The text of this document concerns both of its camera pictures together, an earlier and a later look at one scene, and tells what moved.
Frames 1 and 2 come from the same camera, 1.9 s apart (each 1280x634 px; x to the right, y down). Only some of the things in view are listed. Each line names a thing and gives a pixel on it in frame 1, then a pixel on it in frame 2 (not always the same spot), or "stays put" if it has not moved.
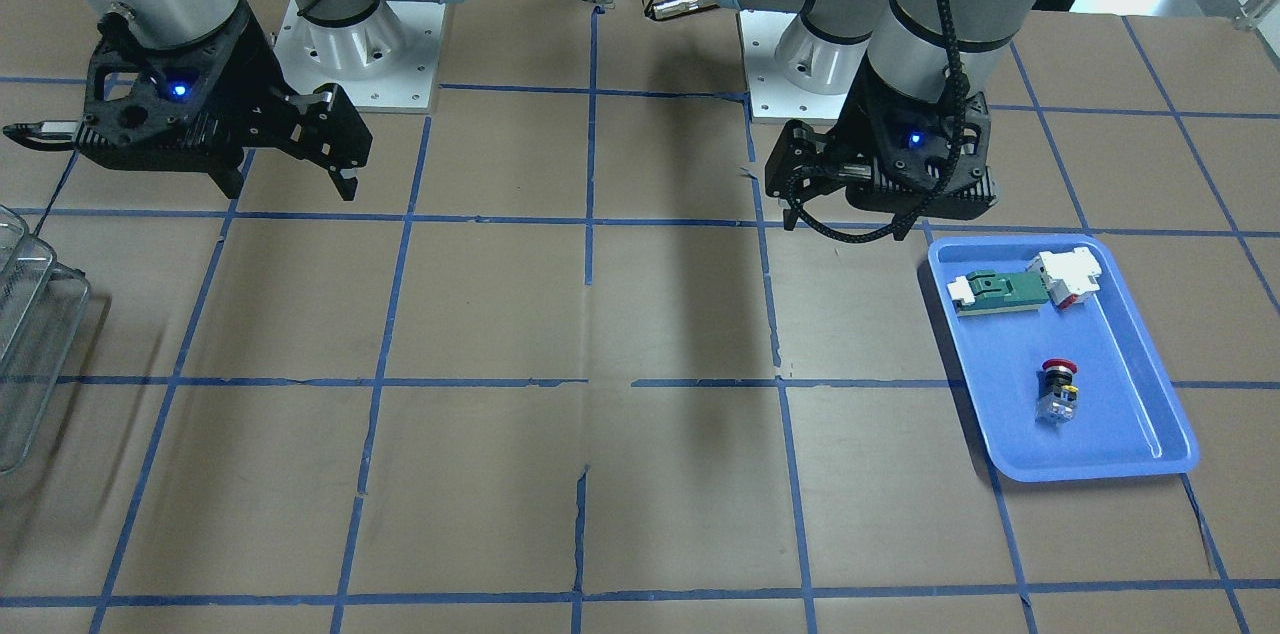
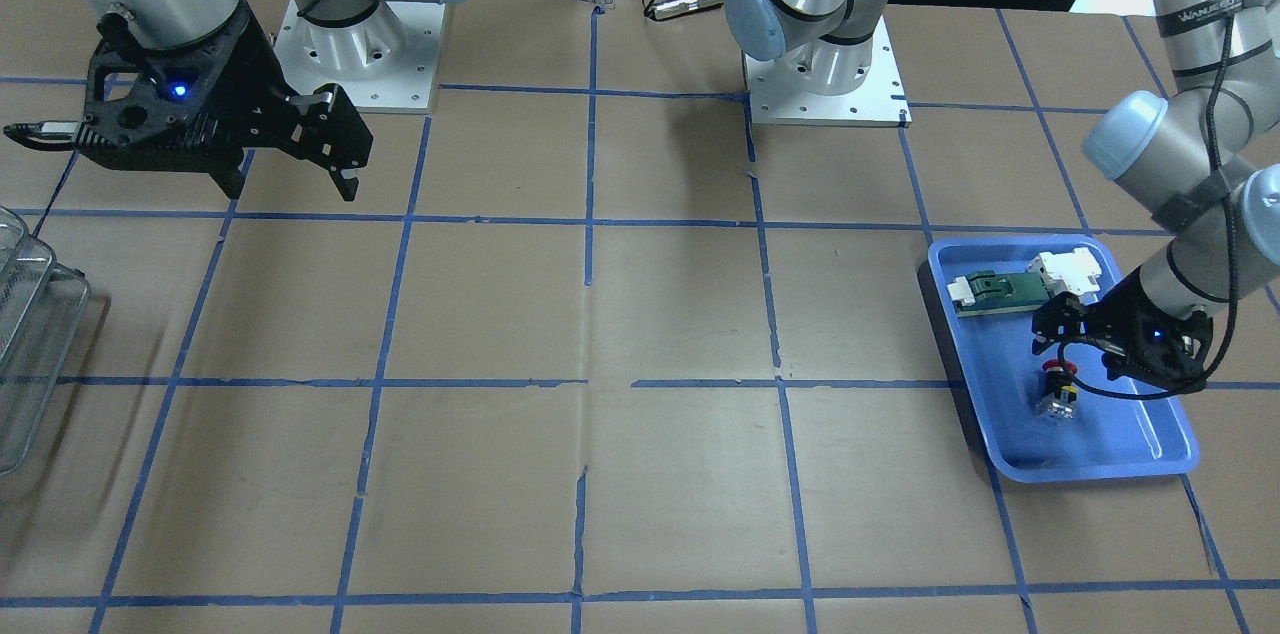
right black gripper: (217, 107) stays put
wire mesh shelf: (43, 304) stays put
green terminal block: (988, 292) stays put
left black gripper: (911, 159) -> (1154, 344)
